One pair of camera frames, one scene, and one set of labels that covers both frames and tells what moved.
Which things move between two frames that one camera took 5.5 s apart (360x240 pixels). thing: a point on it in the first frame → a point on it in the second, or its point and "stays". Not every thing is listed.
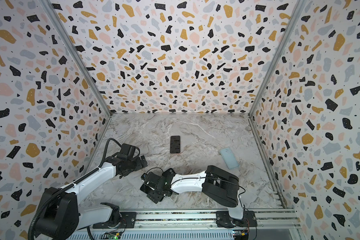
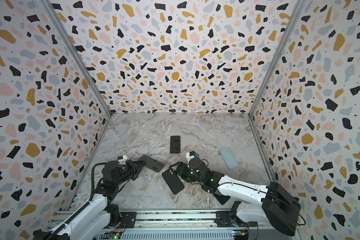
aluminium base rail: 271,225 stays
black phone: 175,144 stays
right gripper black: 151,190 → 181,170
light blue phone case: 229,158 stays
